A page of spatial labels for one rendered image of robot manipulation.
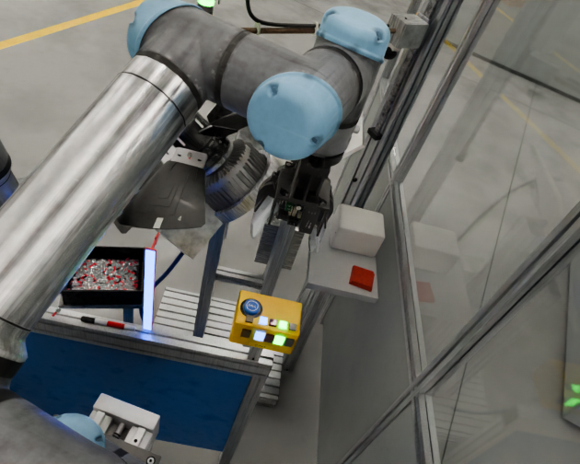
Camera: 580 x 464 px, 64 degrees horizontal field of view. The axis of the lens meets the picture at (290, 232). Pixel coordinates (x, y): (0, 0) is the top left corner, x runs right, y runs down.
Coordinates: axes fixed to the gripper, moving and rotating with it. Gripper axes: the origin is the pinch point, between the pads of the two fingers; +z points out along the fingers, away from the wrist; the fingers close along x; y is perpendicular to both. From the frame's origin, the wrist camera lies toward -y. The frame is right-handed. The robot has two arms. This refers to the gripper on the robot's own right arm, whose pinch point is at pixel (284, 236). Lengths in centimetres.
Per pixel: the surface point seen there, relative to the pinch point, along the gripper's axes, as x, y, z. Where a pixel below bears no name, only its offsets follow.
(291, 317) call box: 10.0, -14.3, 40.8
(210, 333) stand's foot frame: -9, -66, 140
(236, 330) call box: -2.4, -9.4, 43.7
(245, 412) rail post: 8, -13, 96
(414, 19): 27, -86, -10
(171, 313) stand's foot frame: -29, -73, 140
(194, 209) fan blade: -18.9, -31.5, 29.5
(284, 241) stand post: 9, -60, 63
